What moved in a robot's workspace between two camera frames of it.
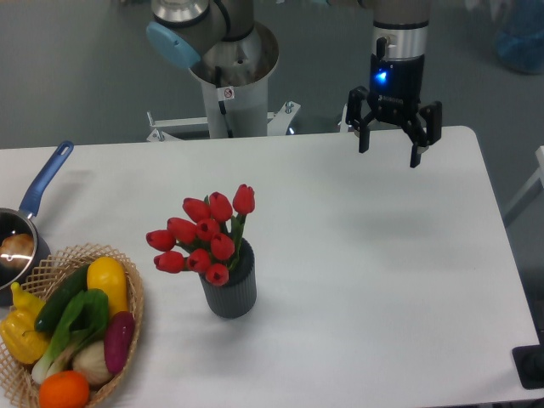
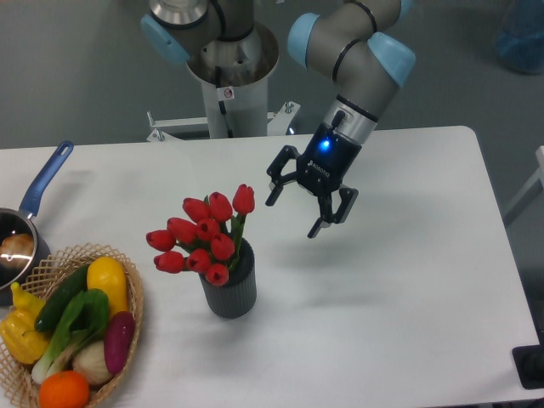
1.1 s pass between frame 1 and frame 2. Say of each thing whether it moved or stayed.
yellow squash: stayed
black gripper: moved
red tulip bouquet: stayed
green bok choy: stayed
